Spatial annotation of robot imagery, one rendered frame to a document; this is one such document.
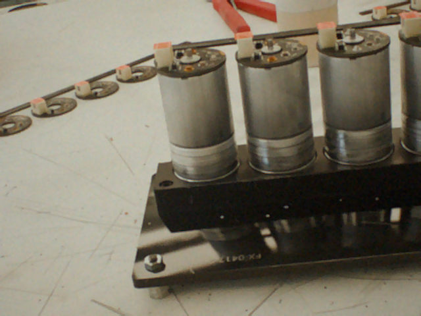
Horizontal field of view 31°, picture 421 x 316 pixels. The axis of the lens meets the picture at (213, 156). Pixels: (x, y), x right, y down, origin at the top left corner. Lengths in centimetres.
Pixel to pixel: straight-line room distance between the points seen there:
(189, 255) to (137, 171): 9
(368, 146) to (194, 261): 7
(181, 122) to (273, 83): 3
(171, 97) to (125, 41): 26
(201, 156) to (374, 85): 6
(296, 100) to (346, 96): 2
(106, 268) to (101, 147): 10
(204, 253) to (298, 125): 6
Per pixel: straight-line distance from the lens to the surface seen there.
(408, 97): 27
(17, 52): 54
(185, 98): 26
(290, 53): 26
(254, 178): 27
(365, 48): 26
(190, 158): 26
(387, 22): 28
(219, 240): 25
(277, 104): 26
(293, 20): 41
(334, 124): 27
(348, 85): 26
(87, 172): 34
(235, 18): 49
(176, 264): 24
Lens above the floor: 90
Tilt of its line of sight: 26 degrees down
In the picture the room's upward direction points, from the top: 8 degrees counter-clockwise
